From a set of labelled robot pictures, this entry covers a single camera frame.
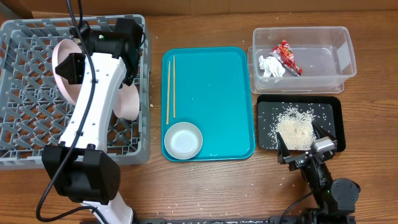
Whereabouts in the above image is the pile of rice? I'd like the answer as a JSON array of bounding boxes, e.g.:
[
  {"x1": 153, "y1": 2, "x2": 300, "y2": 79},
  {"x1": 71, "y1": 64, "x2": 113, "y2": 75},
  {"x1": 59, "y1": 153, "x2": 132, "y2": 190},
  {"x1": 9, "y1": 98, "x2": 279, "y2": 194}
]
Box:
[{"x1": 257, "y1": 102, "x2": 316, "y2": 151}]

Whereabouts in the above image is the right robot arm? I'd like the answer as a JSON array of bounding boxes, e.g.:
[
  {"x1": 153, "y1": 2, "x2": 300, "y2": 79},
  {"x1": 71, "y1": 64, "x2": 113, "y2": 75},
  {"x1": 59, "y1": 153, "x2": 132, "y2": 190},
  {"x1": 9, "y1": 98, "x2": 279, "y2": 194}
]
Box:
[{"x1": 276, "y1": 121, "x2": 361, "y2": 224}]

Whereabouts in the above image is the large white plate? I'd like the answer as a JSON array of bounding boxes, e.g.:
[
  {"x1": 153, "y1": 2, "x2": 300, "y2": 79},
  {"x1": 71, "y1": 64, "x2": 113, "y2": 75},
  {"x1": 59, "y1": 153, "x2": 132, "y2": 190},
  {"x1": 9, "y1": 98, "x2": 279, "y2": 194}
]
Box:
[{"x1": 52, "y1": 39, "x2": 85, "y2": 105}]

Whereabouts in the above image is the left wooden chopstick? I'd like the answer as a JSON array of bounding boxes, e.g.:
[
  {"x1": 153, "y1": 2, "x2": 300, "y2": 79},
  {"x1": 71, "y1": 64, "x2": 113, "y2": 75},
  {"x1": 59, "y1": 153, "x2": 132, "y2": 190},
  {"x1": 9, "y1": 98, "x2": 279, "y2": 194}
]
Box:
[{"x1": 166, "y1": 61, "x2": 171, "y2": 125}]

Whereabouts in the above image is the small pink bowl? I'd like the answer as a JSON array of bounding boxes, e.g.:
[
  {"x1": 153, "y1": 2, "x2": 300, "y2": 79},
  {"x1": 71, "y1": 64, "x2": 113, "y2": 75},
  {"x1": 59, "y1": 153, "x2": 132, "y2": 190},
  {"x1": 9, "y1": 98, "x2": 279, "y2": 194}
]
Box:
[{"x1": 113, "y1": 83, "x2": 140, "y2": 121}]

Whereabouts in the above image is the white napkin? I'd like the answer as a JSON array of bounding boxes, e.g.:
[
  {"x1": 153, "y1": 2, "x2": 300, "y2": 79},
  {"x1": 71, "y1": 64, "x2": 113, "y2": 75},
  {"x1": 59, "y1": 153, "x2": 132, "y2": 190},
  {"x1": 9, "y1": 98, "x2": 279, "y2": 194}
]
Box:
[{"x1": 259, "y1": 55, "x2": 285, "y2": 78}]

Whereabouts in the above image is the clear plastic bin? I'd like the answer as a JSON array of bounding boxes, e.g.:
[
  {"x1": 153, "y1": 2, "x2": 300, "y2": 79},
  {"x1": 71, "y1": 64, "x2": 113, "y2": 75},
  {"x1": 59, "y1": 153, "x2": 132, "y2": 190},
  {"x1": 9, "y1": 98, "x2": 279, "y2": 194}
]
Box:
[{"x1": 250, "y1": 26, "x2": 357, "y2": 93}]

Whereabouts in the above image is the grey dish rack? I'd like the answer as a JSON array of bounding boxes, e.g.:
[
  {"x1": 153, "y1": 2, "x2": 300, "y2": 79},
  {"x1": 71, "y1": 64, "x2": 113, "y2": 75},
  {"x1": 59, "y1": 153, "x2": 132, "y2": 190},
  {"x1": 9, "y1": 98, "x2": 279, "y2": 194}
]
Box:
[{"x1": 1, "y1": 14, "x2": 152, "y2": 170}]

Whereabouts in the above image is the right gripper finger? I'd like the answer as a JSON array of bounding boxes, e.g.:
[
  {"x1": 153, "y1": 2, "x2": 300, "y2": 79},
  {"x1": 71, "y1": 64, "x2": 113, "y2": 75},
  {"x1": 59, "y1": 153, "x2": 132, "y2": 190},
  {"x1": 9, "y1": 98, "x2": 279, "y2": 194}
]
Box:
[
  {"x1": 276, "y1": 132, "x2": 291, "y2": 164},
  {"x1": 312, "y1": 121, "x2": 336, "y2": 143}
]

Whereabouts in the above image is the black tray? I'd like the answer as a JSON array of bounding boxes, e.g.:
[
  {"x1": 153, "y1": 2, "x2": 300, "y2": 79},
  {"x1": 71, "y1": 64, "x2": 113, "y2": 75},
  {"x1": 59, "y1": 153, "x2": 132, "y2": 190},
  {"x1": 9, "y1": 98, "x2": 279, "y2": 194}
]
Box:
[{"x1": 257, "y1": 95, "x2": 346, "y2": 152}]

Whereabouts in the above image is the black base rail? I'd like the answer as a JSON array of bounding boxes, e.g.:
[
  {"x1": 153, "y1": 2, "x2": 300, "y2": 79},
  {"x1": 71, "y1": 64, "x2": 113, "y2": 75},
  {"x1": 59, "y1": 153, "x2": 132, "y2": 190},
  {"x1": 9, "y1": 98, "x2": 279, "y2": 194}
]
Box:
[{"x1": 137, "y1": 216, "x2": 356, "y2": 224}]

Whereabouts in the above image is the red snack wrapper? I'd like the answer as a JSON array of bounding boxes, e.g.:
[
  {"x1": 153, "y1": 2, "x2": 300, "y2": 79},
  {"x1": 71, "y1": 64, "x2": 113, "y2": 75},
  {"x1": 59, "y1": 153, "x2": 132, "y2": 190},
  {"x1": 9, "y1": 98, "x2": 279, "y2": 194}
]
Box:
[{"x1": 270, "y1": 40, "x2": 302, "y2": 77}]

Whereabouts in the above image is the teal plastic tray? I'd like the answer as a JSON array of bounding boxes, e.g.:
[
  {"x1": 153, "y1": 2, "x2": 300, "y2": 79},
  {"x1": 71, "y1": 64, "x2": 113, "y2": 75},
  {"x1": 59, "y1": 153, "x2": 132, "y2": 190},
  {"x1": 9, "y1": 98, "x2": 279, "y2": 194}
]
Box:
[{"x1": 160, "y1": 47, "x2": 256, "y2": 162}]

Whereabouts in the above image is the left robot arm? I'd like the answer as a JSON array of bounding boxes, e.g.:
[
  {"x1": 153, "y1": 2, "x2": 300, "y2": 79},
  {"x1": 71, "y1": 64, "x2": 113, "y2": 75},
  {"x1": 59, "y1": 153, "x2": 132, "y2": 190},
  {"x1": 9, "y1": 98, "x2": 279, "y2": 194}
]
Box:
[{"x1": 42, "y1": 18, "x2": 145, "y2": 223}]

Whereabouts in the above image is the grey bowl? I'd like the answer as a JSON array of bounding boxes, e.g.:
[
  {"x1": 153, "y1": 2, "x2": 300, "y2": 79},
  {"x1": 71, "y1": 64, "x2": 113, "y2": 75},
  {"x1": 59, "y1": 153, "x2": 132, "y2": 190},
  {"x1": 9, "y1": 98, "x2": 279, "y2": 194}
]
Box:
[{"x1": 164, "y1": 122, "x2": 203, "y2": 160}]

